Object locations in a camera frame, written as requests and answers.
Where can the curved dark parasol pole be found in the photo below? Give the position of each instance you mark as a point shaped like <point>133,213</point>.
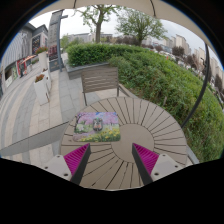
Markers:
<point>203,90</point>

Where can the beige apartment buildings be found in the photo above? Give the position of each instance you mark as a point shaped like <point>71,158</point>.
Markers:
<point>180,41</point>

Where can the floral print mouse pad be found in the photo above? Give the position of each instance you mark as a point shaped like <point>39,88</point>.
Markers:
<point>111,130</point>

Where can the brown slatted chair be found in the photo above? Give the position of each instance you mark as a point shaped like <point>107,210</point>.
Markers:
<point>100,79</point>

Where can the round-crowned green tree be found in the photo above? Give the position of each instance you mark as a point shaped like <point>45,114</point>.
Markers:
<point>140,23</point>

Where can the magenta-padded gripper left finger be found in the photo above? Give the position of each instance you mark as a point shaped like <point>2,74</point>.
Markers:
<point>75,160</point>

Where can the red parasol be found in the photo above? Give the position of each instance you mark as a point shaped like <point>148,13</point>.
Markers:
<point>28,58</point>

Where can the grey storefront building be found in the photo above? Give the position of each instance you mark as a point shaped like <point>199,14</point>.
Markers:
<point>16,50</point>

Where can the beige parasol canopy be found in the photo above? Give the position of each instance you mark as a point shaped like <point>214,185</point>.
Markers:
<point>173,13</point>

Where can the tall white flower planter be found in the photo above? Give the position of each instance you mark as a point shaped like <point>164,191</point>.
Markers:
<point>42,61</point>

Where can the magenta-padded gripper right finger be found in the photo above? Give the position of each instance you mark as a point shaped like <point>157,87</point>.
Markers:
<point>146,159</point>

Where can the thin-crowned tree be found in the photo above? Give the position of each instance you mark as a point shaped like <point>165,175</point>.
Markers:
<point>98,33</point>

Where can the grey sign pillar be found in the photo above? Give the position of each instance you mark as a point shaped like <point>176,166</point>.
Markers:
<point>54,40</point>

